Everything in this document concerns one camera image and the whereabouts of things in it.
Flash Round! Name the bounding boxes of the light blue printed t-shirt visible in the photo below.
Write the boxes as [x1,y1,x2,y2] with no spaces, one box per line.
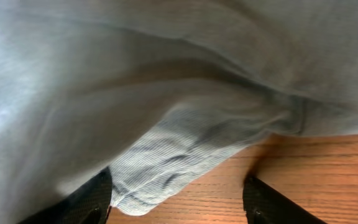
[0,0,358,223]

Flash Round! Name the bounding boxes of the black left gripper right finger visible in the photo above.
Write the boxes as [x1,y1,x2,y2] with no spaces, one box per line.
[242,176,326,224]

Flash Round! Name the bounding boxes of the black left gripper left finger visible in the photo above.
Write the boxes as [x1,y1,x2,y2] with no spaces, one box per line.
[20,168,112,224]

